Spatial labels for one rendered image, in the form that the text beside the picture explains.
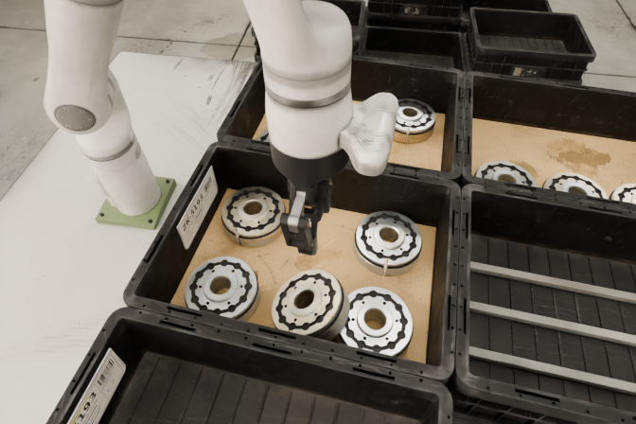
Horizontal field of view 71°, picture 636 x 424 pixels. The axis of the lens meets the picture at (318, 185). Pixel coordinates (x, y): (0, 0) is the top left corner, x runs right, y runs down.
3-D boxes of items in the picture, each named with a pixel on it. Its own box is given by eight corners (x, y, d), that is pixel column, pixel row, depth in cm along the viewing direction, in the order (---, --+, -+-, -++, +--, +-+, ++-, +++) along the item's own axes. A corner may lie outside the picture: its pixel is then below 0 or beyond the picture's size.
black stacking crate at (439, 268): (147, 341, 63) (119, 304, 54) (224, 187, 82) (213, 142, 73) (431, 413, 56) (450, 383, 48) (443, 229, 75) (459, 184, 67)
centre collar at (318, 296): (285, 318, 59) (283, 315, 58) (293, 286, 62) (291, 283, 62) (318, 317, 57) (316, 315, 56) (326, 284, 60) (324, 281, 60)
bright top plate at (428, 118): (380, 129, 85) (381, 127, 85) (386, 97, 92) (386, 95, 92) (433, 136, 84) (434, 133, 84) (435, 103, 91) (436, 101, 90)
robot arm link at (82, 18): (31, -34, 48) (50, -73, 54) (40, 134, 67) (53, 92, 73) (123, -7, 52) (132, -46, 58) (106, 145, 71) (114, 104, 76)
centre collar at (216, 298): (197, 298, 61) (196, 296, 61) (211, 268, 65) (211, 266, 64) (230, 307, 61) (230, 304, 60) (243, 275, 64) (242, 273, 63)
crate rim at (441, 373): (122, 311, 55) (115, 302, 53) (215, 149, 75) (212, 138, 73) (449, 391, 49) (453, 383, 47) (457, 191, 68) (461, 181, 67)
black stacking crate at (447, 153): (225, 186, 82) (214, 140, 73) (273, 91, 101) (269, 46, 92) (443, 227, 76) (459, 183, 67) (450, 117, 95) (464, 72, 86)
